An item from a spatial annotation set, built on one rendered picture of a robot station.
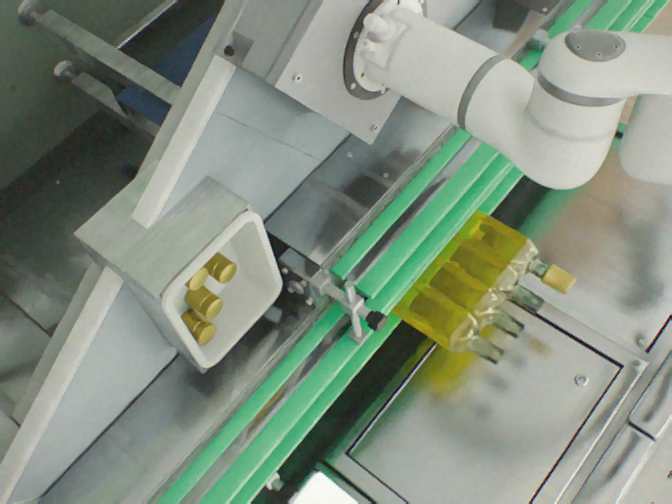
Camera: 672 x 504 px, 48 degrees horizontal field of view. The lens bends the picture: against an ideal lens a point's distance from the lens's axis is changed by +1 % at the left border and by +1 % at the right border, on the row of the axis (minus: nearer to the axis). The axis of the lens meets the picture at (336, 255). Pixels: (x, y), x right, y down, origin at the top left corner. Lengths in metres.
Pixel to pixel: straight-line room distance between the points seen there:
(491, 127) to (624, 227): 0.74
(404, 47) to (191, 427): 0.62
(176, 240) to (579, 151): 0.49
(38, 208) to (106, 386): 0.70
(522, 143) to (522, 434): 0.60
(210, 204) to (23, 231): 0.80
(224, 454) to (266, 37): 0.60
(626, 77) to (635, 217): 0.81
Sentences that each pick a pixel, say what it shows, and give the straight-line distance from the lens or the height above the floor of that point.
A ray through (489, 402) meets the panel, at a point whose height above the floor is 1.15.
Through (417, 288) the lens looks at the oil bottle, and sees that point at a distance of 1.24.
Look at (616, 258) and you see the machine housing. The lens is 1.53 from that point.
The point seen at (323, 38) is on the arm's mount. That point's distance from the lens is 0.90.
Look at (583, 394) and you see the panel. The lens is 1.35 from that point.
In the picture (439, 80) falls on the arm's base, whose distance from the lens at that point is 0.90.
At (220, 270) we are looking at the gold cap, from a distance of 1.05.
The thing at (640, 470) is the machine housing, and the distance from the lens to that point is 1.34.
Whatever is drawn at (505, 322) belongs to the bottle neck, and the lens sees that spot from 1.23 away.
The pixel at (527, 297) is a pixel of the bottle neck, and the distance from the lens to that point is 1.26.
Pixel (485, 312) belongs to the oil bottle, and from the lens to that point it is 1.23.
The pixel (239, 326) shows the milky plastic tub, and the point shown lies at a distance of 1.13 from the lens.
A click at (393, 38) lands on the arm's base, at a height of 0.90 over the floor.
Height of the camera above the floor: 1.34
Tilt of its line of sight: 24 degrees down
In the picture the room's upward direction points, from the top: 123 degrees clockwise
